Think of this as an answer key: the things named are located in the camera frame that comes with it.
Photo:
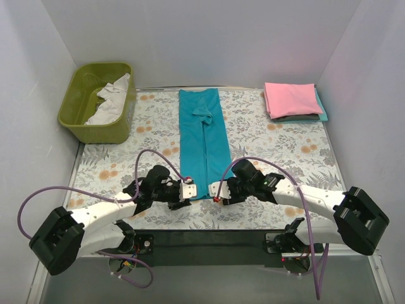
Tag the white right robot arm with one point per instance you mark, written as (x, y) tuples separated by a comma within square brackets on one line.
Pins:
[(348, 217)]

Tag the floral patterned table mat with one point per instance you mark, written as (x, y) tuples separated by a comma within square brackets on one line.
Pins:
[(302, 149)]

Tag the pink folded t shirt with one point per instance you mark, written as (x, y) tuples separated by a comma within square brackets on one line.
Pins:
[(291, 99)]

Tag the white crumpled t shirt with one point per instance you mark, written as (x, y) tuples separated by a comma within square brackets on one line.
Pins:
[(111, 108)]

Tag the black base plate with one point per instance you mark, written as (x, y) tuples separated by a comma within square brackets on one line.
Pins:
[(212, 247)]

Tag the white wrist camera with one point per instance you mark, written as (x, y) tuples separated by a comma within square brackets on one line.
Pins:
[(187, 189), (220, 192)]

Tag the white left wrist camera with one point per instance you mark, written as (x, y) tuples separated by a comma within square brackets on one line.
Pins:
[(187, 189)]

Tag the olive green plastic basket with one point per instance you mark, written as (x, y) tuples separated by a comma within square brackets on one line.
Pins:
[(81, 102)]

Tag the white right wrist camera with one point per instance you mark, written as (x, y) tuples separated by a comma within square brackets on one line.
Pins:
[(220, 192)]

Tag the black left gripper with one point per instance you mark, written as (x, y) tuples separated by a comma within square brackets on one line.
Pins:
[(176, 196)]

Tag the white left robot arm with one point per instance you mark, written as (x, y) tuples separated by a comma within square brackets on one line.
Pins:
[(67, 235)]

